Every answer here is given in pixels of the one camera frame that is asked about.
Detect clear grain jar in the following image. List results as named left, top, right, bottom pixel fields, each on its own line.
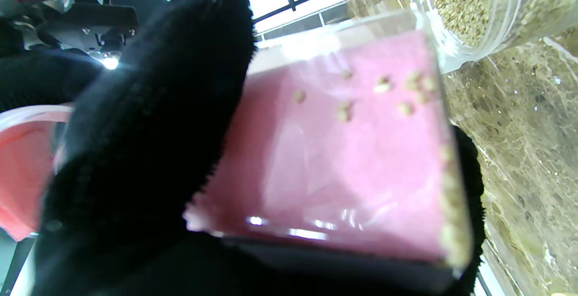
left=388, top=0, right=578, bottom=74

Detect pink container with white lid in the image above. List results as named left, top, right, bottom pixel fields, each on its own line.
left=183, top=9, right=475, bottom=270

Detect pink plastic measuring cup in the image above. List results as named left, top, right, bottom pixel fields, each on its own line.
left=0, top=105, right=75, bottom=242

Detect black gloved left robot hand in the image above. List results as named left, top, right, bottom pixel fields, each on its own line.
left=34, top=0, right=486, bottom=296

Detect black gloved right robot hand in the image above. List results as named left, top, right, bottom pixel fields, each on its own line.
left=0, top=51, right=104, bottom=112

